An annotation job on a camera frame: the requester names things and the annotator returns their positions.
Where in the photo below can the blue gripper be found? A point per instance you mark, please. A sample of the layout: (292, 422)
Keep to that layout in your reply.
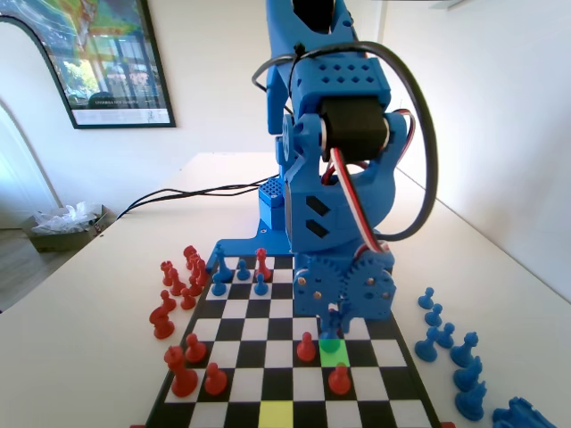
(343, 290)

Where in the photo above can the blue queen chess piece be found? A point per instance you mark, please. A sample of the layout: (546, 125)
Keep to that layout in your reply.
(330, 344)

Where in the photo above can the red bishop chess piece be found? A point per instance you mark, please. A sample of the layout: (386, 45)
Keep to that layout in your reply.
(202, 275)
(191, 252)

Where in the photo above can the red pawn chess piece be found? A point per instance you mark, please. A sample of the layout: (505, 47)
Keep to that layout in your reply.
(187, 302)
(195, 287)
(339, 382)
(194, 351)
(167, 301)
(215, 382)
(305, 350)

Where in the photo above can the red piece back row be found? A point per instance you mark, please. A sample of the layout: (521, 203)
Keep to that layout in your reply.
(263, 267)

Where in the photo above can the blue bishop chess piece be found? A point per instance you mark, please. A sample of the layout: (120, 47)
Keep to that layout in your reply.
(465, 352)
(427, 348)

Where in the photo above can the blue king chess piece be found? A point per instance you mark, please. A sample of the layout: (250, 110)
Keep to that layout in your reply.
(223, 272)

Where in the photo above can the blue knight chess piece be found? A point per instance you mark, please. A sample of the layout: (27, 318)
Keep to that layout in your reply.
(472, 403)
(468, 376)

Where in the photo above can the blue rook chess piece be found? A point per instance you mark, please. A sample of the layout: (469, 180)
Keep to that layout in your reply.
(513, 417)

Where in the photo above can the black white chessboard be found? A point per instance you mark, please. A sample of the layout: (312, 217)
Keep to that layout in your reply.
(267, 321)

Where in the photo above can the clear plastic bag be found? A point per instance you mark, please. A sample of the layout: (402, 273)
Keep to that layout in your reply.
(67, 218)

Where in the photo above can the cardboard box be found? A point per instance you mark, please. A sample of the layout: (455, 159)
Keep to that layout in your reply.
(58, 243)

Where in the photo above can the black framed poster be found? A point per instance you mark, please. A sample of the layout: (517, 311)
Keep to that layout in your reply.
(111, 53)

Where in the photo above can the blue base plate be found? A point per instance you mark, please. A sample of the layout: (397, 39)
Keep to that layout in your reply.
(250, 245)

